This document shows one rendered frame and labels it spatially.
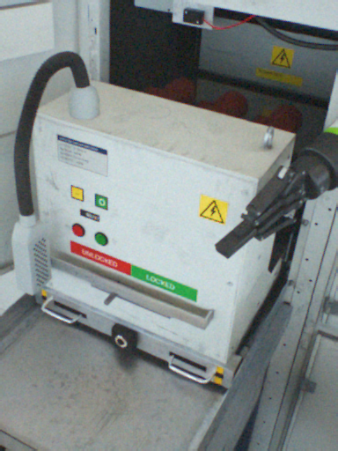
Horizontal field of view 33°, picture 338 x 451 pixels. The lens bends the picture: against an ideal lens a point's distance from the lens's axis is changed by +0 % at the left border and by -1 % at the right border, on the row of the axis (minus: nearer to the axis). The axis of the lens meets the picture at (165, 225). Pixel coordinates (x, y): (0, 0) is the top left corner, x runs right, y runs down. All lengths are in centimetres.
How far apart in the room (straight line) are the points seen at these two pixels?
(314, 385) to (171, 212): 80
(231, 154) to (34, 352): 68
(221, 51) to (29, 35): 82
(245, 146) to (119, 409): 62
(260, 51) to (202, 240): 99
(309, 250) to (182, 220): 45
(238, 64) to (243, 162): 98
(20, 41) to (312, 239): 83
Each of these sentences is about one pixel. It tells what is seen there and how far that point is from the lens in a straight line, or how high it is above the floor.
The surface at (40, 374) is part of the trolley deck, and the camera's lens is 136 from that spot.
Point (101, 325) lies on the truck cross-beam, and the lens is 140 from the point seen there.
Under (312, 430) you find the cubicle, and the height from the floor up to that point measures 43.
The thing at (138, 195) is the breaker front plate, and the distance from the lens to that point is 112.
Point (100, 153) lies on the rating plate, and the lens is 113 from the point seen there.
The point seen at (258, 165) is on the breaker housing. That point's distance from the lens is 104.
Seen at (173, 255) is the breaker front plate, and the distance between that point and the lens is 116.
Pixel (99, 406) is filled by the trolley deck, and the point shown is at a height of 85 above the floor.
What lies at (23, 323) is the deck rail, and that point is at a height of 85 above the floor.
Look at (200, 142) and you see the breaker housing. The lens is 110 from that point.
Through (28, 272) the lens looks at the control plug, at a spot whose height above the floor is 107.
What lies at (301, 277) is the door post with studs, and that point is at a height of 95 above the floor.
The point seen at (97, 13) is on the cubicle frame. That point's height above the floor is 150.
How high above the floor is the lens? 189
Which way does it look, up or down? 35 degrees down
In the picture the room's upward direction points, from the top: 4 degrees clockwise
